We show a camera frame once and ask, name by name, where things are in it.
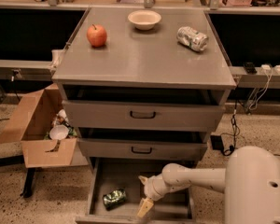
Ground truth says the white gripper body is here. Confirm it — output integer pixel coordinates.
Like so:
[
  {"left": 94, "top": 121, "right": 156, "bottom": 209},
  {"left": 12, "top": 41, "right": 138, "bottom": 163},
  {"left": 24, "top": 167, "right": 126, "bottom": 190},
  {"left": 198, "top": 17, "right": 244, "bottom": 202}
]
[{"left": 144, "top": 175, "right": 171, "bottom": 202}]

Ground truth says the green crushed can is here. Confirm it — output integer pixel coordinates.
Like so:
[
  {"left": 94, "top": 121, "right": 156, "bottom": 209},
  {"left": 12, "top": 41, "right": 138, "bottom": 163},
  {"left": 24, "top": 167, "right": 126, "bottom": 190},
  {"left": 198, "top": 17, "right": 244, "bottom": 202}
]
[{"left": 103, "top": 189, "right": 127, "bottom": 210}]

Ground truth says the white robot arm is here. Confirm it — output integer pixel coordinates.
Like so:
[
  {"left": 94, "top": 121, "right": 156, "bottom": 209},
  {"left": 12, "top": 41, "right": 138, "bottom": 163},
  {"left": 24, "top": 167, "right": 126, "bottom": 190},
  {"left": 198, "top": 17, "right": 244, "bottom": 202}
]
[{"left": 137, "top": 146, "right": 280, "bottom": 224}]

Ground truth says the bottom grey drawer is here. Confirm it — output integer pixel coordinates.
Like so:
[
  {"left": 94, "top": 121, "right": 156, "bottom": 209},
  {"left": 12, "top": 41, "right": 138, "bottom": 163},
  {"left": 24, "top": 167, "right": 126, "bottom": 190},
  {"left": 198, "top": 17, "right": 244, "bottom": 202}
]
[{"left": 76, "top": 158, "right": 196, "bottom": 224}]

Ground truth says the grey drawer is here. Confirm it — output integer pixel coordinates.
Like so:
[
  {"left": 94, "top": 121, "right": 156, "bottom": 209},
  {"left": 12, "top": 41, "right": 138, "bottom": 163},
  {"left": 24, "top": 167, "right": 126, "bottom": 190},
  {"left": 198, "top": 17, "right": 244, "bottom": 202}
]
[
  {"left": 78, "top": 128, "right": 207, "bottom": 161},
  {"left": 62, "top": 85, "right": 226, "bottom": 133},
  {"left": 76, "top": 158, "right": 196, "bottom": 224}
]

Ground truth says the middle grey drawer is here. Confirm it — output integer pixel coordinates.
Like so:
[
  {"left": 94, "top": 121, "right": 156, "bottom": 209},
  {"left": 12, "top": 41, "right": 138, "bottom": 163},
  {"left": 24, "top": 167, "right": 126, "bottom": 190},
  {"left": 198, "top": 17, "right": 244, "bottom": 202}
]
[{"left": 78, "top": 128, "right": 207, "bottom": 161}]

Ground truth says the top grey drawer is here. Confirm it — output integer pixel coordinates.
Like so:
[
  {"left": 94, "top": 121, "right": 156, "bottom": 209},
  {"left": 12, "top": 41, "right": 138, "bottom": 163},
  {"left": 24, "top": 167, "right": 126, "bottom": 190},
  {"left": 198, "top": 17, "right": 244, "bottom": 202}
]
[{"left": 62, "top": 85, "right": 226, "bottom": 133}]

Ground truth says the grey drawer cabinet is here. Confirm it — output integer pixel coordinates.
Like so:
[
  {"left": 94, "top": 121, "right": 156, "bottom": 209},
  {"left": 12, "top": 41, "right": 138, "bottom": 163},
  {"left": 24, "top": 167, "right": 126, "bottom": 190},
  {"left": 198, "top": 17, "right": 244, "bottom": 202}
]
[{"left": 51, "top": 7, "right": 237, "bottom": 179}]

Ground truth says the silver crushed can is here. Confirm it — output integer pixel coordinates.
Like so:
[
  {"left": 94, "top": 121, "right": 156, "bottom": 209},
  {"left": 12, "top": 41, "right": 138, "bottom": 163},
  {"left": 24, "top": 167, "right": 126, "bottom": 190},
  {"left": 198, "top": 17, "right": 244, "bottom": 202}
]
[{"left": 176, "top": 26, "right": 208, "bottom": 52}]

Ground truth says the black power adapter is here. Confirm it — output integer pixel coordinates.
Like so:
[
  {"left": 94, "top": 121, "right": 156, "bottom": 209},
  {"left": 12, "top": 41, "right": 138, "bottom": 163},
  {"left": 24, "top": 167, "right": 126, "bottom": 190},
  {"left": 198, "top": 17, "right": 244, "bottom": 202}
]
[{"left": 211, "top": 135, "right": 224, "bottom": 151}]

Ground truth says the black table leg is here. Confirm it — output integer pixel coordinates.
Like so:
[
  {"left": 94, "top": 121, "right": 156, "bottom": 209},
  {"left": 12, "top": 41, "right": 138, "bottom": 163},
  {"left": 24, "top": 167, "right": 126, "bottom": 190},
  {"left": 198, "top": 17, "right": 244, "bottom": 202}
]
[{"left": 21, "top": 168, "right": 35, "bottom": 198}]

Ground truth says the cardboard box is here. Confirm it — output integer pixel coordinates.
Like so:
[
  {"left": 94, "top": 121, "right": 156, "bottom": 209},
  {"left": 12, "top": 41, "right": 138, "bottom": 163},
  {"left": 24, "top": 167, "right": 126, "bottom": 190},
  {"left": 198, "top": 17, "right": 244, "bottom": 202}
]
[{"left": 0, "top": 84, "right": 88, "bottom": 168}]

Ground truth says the black phone on shelf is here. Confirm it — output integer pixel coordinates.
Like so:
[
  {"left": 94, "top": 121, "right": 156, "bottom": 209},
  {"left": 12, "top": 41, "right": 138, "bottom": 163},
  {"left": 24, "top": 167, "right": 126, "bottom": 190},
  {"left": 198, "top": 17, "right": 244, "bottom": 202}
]
[{"left": 243, "top": 63, "right": 257, "bottom": 75}]

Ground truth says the red apple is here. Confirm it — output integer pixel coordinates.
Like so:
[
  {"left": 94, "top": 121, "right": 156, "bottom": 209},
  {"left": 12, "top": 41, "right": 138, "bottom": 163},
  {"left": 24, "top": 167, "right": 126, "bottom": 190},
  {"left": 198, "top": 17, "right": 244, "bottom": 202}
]
[{"left": 87, "top": 24, "right": 107, "bottom": 48}]

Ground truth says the white bowl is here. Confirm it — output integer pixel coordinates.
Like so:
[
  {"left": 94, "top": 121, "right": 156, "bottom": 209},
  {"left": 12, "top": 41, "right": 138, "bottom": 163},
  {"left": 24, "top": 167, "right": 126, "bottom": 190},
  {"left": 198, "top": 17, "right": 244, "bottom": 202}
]
[{"left": 128, "top": 10, "right": 161, "bottom": 31}]

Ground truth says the white charger on shelf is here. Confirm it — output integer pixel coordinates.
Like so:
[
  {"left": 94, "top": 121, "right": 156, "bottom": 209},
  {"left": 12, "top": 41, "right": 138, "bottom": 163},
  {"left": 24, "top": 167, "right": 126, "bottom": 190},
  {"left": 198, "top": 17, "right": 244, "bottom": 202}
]
[{"left": 260, "top": 64, "right": 272, "bottom": 73}]

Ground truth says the black cable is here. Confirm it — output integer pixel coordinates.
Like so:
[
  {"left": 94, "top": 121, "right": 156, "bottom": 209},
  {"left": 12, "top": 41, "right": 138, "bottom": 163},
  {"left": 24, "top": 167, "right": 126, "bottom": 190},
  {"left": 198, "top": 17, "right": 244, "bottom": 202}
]
[{"left": 220, "top": 100, "right": 280, "bottom": 160}]

